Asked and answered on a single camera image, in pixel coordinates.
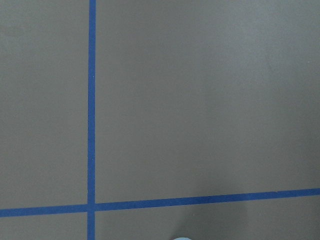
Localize light blue cup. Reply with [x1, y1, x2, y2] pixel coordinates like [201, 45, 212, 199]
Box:
[173, 237, 190, 240]

